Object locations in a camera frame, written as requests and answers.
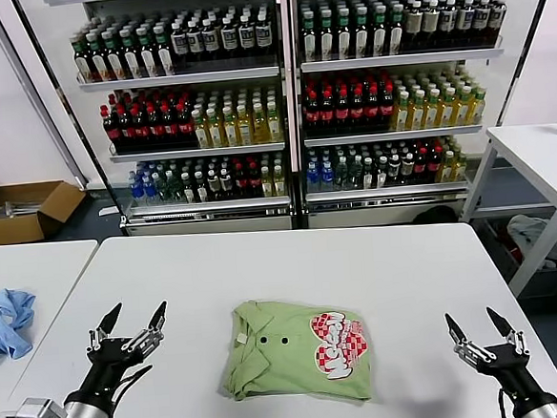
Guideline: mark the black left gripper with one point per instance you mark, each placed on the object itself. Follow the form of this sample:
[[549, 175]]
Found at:
[[110, 362]]

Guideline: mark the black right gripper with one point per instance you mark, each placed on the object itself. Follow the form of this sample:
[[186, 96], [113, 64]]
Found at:
[[509, 370]]

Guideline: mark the green polo shirt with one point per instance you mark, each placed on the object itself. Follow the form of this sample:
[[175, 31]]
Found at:
[[289, 361]]

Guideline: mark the dark plastic storage bin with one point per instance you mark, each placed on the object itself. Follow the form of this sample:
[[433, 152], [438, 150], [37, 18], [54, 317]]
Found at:
[[551, 285]]

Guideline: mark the grey crumpled garment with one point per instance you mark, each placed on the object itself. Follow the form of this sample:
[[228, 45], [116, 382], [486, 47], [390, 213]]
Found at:
[[524, 230]]

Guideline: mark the crumpled light blue cloth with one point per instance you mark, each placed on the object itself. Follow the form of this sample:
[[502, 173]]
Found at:
[[7, 323]]

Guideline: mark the white paper scrap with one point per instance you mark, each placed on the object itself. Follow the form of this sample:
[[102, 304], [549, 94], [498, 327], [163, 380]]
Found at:
[[107, 211]]

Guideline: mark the small blue drink bottle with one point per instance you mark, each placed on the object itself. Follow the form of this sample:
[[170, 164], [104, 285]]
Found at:
[[313, 178], [149, 189], [326, 177], [136, 190]]

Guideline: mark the black bag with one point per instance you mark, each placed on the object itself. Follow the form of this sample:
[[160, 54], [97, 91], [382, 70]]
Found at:
[[434, 215]]

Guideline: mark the small clear water bottle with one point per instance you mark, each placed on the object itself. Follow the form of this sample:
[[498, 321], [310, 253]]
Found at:
[[162, 190], [175, 190], [341, 177], [354, 176]]

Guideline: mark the open cardboard box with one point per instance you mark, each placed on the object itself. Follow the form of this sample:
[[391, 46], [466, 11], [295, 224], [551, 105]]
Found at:
[[58, 200]]

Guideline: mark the small dark bottle white label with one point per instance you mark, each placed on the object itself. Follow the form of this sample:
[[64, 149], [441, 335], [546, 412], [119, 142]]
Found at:
[[201, 189], [214, 187], [188, 190], [394, 167], [368, 176], [407, 166], [226, 186], [381, 173]]

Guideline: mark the silver metal parts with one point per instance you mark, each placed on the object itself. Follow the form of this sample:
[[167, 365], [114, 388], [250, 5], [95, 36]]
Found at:
[[15, 208]]

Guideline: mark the small yellow drink bottle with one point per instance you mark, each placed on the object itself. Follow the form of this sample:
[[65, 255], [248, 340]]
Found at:
[[267, 185], [280, 184], [446, 171], [459, 170]]

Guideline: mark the small cola bottle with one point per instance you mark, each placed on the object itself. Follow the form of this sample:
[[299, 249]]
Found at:
[[255, 182], [433, 162], [420, 163], [241, 183]]

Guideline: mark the cola bottle red cap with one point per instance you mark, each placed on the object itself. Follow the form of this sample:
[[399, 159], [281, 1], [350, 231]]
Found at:
[[171, 128], [186, 127], [126, 131], [386, 109], [312, 116], [328, 114], [358, 112], [342, 113], [141, 130], [111, 132], [372, 111], [156, 129]]

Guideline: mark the glass cooler door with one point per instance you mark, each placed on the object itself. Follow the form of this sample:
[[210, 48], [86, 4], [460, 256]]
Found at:
[[541, 33], [45, 91]]

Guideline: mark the white beverage display shelf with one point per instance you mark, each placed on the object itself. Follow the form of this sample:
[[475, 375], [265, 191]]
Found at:
[[178, 79], [392, 61]]

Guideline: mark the dark bottle green cap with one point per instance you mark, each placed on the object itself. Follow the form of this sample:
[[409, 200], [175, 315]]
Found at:
[[149, 58], [396, 35], [83, 62], [99, 61], [344, 39], [362, 38], [132, 59], [115, 60], [165, 56], [379, 37], [310, 41], [327, 40]]

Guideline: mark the dark tea bottle blue label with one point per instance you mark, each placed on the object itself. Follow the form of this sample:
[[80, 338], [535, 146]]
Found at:
[[247, 38], [229, 39], [464, 16], [448, 17], [195, 42], [263, 35], [497, 13], [481, 15], [180, 43], [210, 40]]

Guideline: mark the dark bottle beige label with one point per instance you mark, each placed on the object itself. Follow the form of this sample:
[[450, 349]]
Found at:
[[414, 21], [431, 19]]

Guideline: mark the white metal frame table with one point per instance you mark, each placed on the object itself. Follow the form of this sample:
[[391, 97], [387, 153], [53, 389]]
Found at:
[[533, 162]]

